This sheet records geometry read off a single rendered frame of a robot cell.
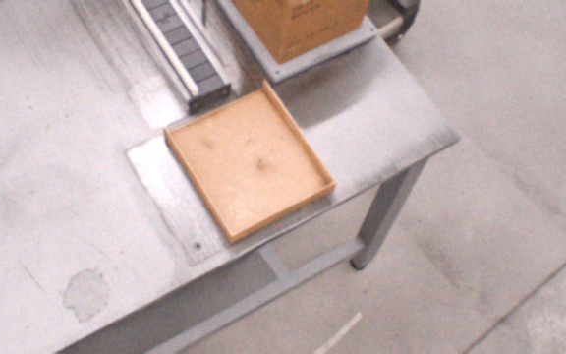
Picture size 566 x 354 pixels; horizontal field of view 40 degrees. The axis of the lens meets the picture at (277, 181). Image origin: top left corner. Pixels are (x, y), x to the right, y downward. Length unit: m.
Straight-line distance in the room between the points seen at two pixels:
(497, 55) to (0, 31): 1.90
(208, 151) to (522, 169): 1.46
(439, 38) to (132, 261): 1.83
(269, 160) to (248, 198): 0.10
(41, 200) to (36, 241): 0.09
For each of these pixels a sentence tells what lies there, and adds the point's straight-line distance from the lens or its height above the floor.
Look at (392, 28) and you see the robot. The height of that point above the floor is 0.23.
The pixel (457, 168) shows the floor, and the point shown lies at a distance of 2.79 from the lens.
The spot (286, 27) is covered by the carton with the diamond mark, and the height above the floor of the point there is 0.99.
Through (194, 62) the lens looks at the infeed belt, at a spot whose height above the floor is 0.88.
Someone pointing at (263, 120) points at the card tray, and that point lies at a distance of 1.75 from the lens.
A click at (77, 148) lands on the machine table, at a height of 0.83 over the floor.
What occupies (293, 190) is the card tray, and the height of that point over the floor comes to 0.83.
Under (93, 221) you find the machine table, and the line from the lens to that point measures 1.64.
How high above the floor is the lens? 2.31
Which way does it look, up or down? 62 degrees down
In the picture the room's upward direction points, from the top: 12 degrees clockwise
